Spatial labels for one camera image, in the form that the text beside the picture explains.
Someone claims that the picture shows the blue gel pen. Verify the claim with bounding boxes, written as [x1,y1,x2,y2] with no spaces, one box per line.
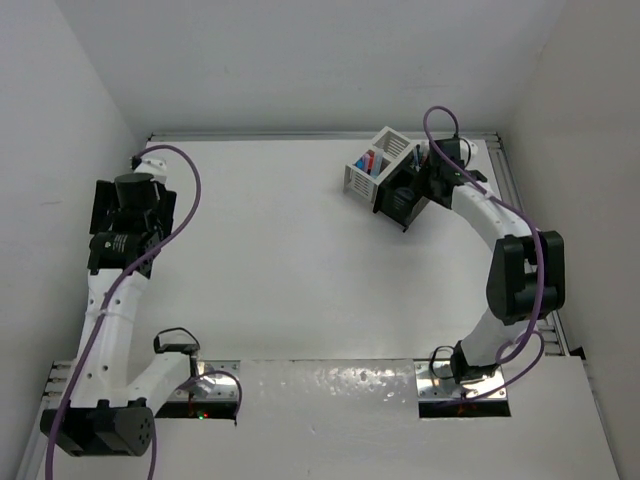
[414,145,423,169]

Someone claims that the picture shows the orange cap black highlighter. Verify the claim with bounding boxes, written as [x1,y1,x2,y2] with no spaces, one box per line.
[368,150,381,176]

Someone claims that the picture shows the round translucent tape dispenser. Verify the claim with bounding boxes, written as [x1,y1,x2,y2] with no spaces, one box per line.
[392,187,415,211]

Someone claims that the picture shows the light blue highlighter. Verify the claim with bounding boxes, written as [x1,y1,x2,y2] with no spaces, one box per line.
[371,151,384,177]

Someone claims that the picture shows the lilac highlighter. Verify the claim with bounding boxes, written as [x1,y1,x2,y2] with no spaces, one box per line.
[363,153,373,172]

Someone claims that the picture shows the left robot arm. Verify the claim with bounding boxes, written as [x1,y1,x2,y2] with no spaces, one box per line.
[40,173,198,457]

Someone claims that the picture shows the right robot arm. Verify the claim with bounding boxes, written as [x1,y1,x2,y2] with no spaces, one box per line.
[420,137,565,384]

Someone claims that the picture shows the black slotted container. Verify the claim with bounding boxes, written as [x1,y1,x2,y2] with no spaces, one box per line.
[373,144,429,232]

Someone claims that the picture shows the white slotted container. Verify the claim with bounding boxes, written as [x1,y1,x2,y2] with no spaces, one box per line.
[343,126,412,204]

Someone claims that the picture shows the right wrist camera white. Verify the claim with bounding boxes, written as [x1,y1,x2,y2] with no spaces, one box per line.
[460,137,479,166]

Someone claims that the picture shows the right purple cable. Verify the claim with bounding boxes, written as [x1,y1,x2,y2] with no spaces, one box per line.
[422,105,546,406]

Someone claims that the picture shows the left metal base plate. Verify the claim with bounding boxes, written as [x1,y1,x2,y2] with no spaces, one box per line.
[169,360,241,403]

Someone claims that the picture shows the metal base plate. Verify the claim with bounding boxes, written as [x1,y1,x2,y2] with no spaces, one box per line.
[414,358,508,403]
[169,360,241,403]

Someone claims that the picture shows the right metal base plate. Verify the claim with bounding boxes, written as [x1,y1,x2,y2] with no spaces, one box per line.
[414,358,508,403]

